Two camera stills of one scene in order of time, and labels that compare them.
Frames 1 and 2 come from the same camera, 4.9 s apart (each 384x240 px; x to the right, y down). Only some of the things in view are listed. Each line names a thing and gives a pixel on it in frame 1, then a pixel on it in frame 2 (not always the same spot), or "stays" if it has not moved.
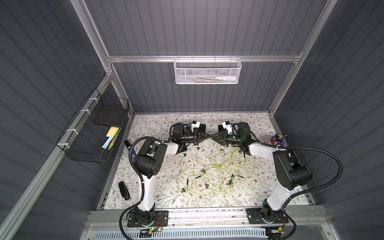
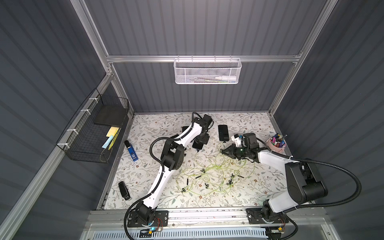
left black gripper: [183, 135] -> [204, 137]
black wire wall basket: [92, 135] stays
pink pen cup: [277, 140] stays
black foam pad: [111, 115] stays
